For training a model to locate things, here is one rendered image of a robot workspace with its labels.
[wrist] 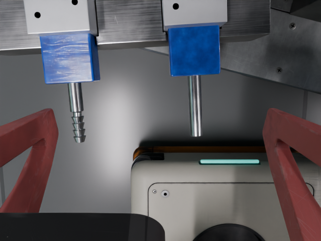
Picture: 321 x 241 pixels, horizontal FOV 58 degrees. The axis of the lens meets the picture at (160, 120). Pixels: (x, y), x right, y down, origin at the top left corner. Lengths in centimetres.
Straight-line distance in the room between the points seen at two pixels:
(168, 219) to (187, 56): 74
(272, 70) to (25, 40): 25
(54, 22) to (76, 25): 2
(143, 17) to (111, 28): 3
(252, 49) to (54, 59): 20
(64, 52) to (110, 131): 91
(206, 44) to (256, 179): 72
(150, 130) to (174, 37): 90
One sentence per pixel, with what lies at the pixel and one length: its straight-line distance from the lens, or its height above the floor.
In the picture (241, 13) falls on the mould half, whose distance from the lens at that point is 28.
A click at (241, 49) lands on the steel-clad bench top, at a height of 80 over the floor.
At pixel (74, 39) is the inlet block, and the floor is 87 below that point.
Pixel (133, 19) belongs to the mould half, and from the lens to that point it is 27.
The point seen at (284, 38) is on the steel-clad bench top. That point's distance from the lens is 35.
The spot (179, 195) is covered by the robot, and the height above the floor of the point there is 28.
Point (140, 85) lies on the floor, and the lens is 112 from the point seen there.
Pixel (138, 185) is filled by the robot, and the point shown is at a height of 27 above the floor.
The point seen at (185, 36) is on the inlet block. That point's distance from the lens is 25.
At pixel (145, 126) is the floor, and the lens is 114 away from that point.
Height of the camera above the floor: 112
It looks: 81 degrees down
